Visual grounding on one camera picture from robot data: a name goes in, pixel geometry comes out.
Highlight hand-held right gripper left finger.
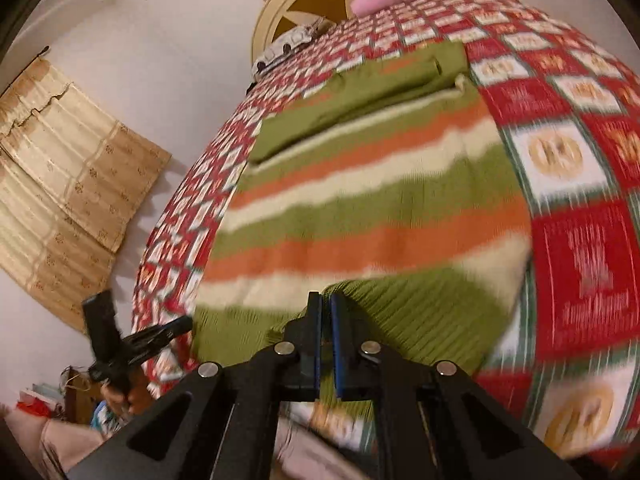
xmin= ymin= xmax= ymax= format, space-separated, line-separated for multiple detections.
xmin=65 ymin=291 xmax=323 ymax=480

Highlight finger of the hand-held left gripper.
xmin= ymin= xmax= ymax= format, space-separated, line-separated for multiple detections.
xmin=82 ymin=291 xmax=121 ymax=361
xmin=122 ymin=316 xmax=193 ymax=361

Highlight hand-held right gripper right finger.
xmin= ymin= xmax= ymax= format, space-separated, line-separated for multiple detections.
xmin=330 ymin=292 xmax=586 ymax=480

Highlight striped green orange knit sweater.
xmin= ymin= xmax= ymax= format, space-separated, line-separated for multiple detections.
xmin=192 ymin=40 xmax=533 ymax=401

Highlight person's left hand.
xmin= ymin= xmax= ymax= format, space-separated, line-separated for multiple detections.
xmin=101 ymin=380 xmax=151 ymax=416

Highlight tan patterned curtain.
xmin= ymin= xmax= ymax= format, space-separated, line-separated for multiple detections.
xmin=0 ymin=165 xmax=118 ymax=333
xmin=0 ymin=55 xmax=173 ymax=253

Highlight person's beige pants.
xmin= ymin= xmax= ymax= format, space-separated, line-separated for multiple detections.
xmin=0 ymin=407 xmax=373 ymax=480

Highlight red checked printed bed blanket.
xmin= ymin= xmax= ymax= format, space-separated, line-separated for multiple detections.
xmin=130 ymin=0 xmax=640 ymax=471

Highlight white car-print pillow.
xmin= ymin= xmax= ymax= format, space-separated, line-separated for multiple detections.
xmin=250 ymin=17 xmax=336 ymax=78

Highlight cream wooden headboard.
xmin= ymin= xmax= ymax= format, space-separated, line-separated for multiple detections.
xmin=251 ymin=0 xmax=481 ymax=61

